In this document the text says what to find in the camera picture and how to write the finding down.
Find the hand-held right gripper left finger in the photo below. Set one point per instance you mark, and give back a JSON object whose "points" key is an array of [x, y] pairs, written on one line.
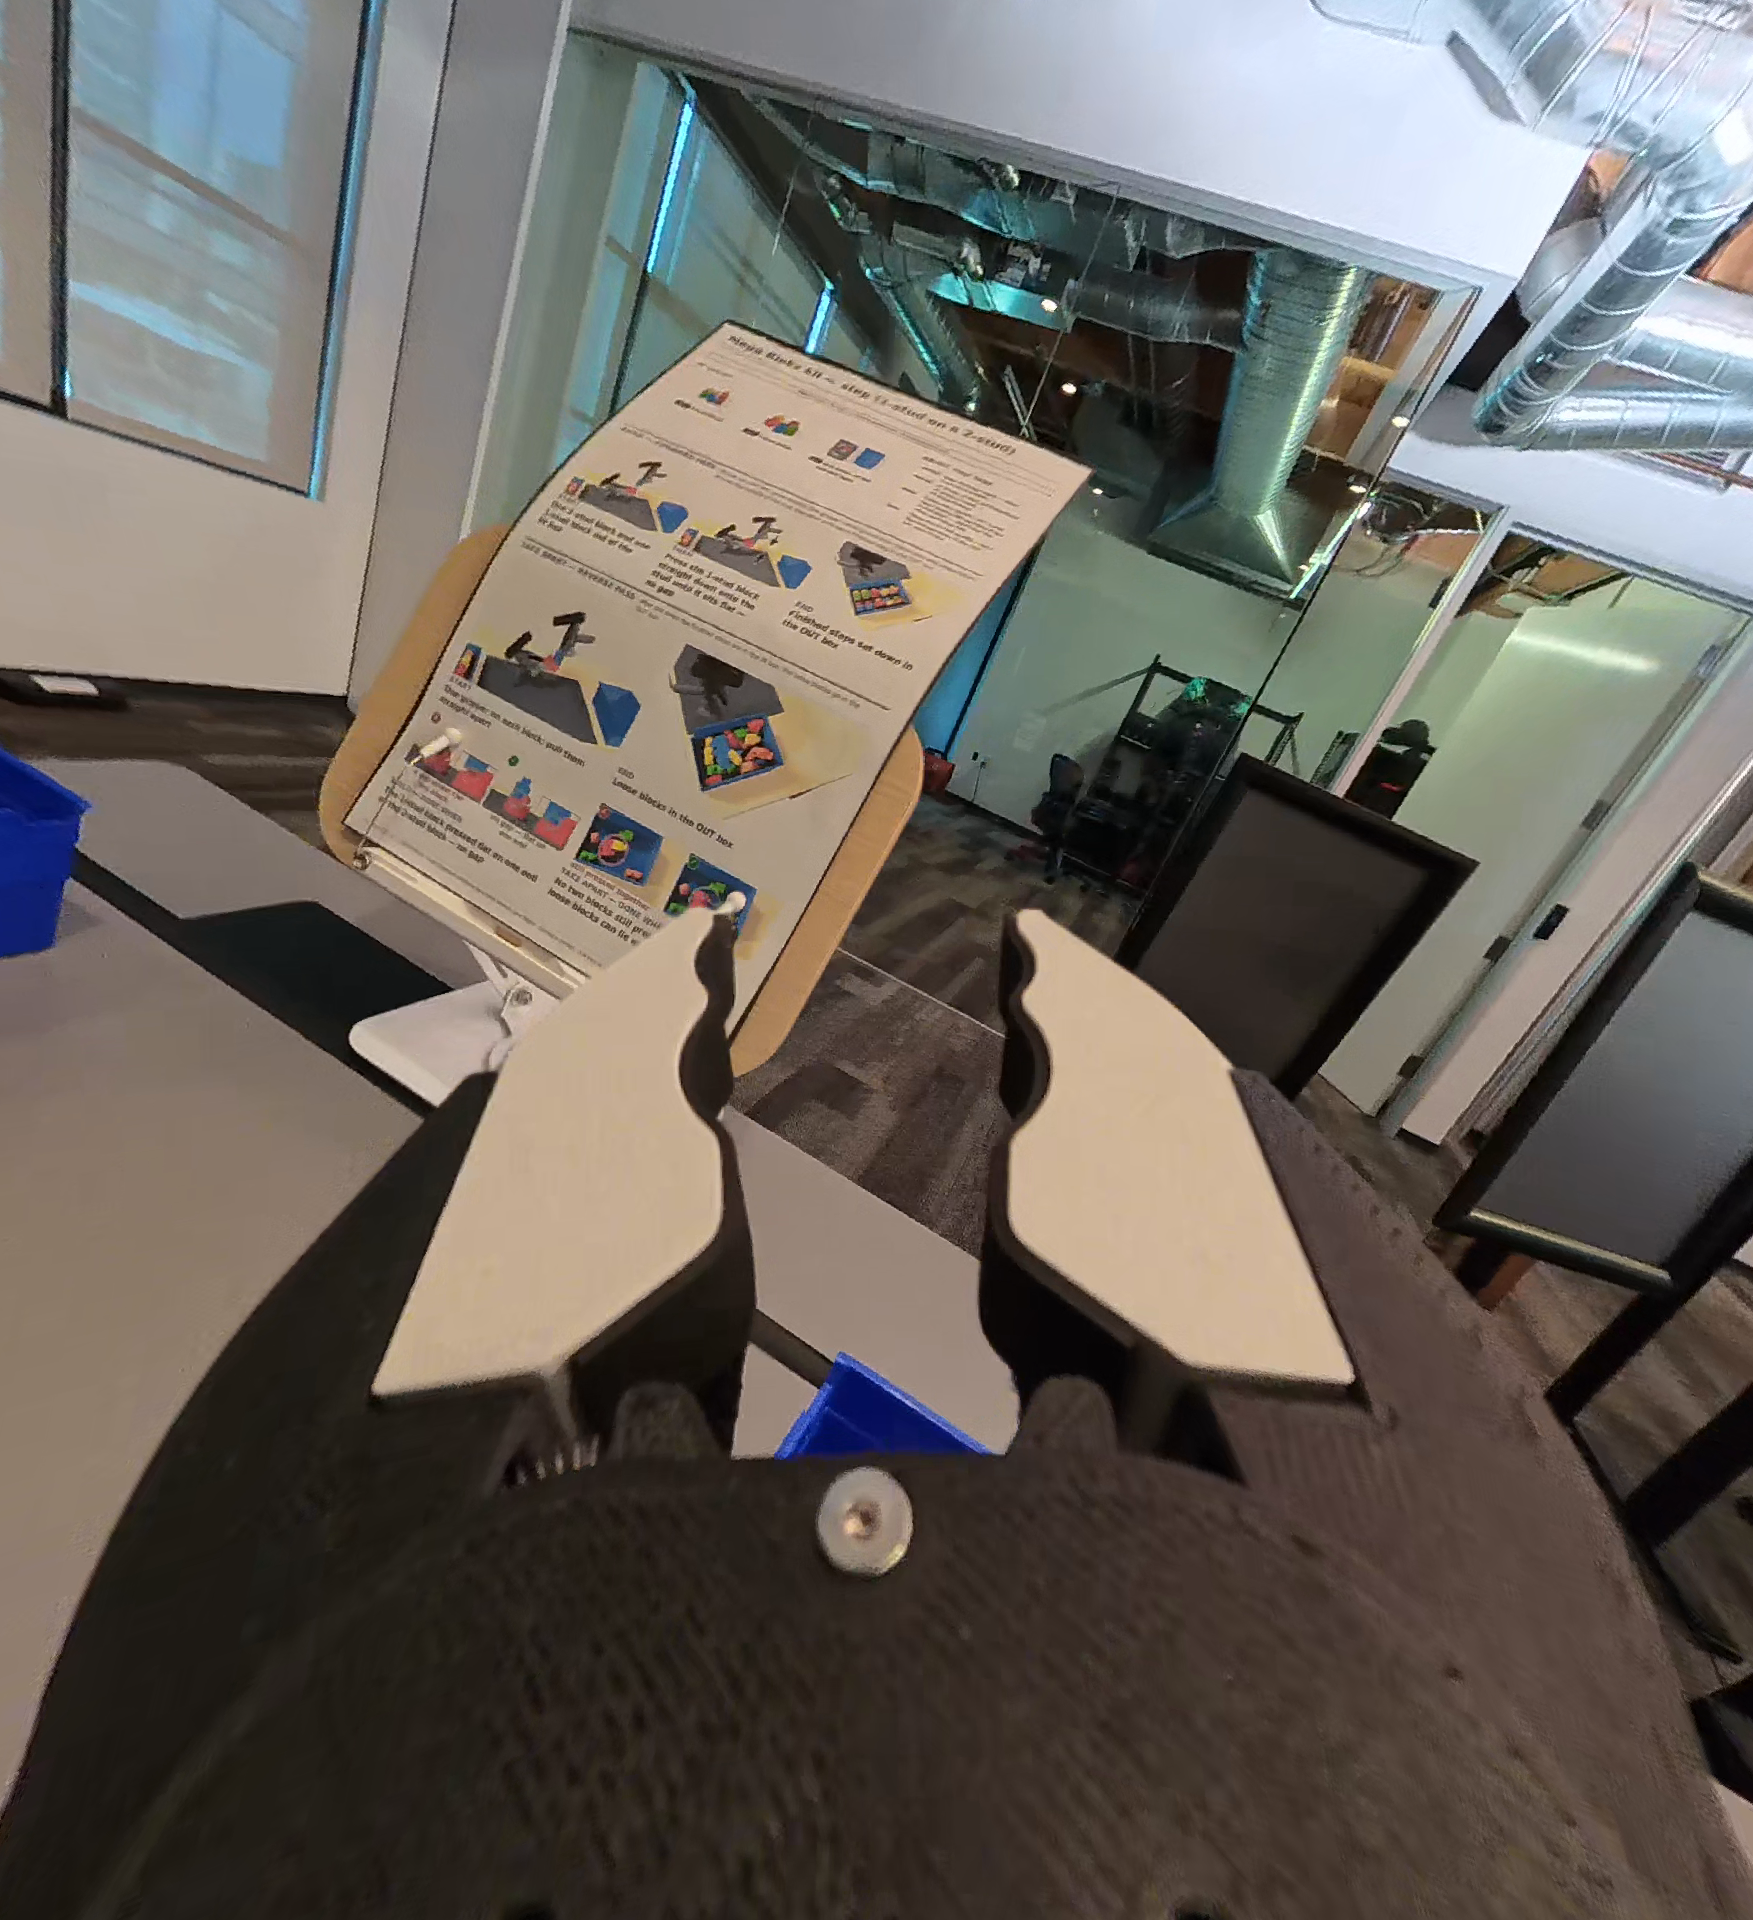
{"points": [[560, 1214]]}

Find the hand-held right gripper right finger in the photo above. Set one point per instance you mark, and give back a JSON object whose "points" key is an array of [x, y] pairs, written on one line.
{"points": [[1177, 1214]]}

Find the white stand base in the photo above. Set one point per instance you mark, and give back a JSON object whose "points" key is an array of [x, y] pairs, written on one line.
{"points": [[411, 1042]]}

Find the framed grey screen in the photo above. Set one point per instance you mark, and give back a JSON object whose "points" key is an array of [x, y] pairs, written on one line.
{"points": [[1295, 915], [1642, 1111]]}

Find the black desk mat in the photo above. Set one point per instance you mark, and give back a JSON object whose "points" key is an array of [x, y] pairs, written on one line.
{"points": [[307, 969]]}

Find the black screen easel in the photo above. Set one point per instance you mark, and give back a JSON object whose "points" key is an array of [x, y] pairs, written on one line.
{"points": [[1612, 1350]]}

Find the black metal shelf rack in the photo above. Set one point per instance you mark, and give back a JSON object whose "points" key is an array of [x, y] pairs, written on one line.
{"points": [[1192, 720]]}

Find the white framed glass door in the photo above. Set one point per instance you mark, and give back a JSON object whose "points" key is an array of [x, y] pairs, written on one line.
{"points": [[1566, 781]]}

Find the wooden display board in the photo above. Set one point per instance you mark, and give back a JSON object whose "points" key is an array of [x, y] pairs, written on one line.
{"points": [[396, 645]]}

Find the instruction poster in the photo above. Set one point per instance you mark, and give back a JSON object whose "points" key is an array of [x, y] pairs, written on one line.
{"points": [[757, 601]]}

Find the small black flat device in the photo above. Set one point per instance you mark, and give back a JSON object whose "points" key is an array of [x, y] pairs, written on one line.
{"points": [[58, 691]]}

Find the narrow side window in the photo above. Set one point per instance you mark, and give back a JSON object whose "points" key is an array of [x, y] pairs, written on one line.
{"points": [[590, 301]]}

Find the metal poster bracket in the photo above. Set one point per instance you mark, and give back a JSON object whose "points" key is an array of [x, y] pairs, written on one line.
{"points": [[516, 991]]}

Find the grey ceiling vent duct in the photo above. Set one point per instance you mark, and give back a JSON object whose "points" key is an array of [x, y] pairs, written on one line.
{"points": [[1265, 390]]}

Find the silver spiral ceiling duct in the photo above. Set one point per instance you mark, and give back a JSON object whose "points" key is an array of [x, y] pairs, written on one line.
{"points": [[1642, 255]]}

